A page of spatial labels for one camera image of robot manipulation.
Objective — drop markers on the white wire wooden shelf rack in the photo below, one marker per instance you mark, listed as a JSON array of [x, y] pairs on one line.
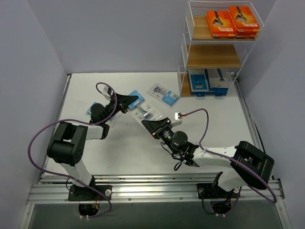
[[199, 50]]

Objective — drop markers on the clear blister razor pack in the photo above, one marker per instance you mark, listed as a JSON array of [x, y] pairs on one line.
[[163, 95], [142, 110], [111, 122]]

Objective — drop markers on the Harry's box white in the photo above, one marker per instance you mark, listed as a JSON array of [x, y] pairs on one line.
[[217, 79]]

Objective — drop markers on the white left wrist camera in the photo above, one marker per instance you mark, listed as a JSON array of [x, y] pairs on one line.
[[107, 92]]

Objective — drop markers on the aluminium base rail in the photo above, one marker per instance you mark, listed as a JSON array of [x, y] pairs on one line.
[[141, 189]]

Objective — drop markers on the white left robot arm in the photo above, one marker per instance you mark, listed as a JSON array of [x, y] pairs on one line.
[[68, 142]]

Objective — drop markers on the clear blister razor pack top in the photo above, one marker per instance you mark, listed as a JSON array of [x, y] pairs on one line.
[[163, 95]]

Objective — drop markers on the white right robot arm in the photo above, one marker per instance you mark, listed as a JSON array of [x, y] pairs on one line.
[[242, 165]]

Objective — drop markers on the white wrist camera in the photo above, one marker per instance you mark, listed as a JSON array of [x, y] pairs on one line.
[[178, 118], [107, 92]]

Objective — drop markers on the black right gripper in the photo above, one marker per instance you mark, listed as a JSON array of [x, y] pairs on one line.
[[161, 128]]

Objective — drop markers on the grey blue Harry's box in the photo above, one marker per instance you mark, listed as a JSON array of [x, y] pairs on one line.
[[198, 82]]

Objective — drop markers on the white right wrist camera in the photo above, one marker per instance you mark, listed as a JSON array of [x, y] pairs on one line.
[[178, 118]]

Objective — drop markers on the orange Gillette box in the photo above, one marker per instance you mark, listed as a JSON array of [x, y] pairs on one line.
[[251, 35], [243, 19], [219, 24]]

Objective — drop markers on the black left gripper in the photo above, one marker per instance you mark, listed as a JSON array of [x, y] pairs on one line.
[[118, 101]]

